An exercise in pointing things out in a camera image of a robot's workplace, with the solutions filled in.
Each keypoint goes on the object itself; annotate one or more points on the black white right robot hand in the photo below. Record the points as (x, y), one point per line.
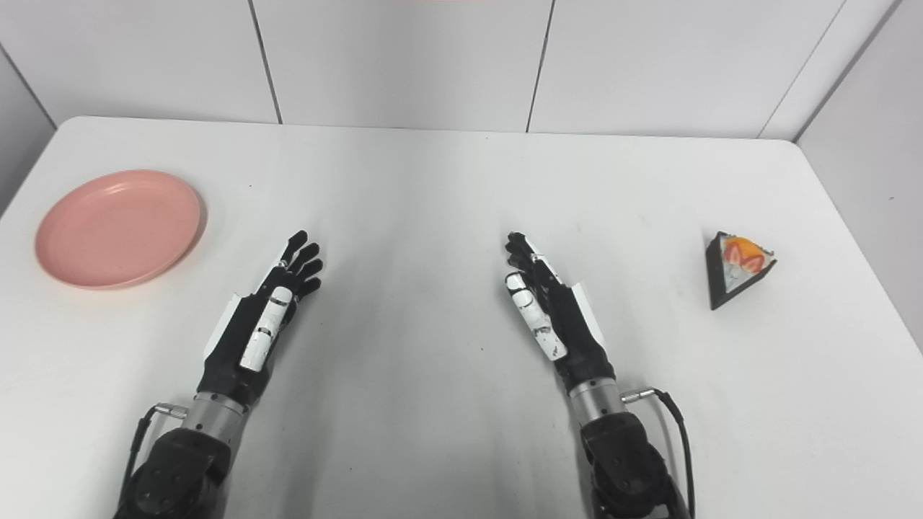
(570, 324)

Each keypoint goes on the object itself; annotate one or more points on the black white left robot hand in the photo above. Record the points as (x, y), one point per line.
(241, 335)

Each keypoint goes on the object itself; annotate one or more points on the pink round plate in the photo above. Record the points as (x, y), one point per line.
(119, 229)

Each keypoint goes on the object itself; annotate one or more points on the black triangular sandwich toy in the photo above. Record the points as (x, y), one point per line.
(735, 270)

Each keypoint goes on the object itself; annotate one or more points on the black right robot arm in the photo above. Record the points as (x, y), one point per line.
(627, 461)

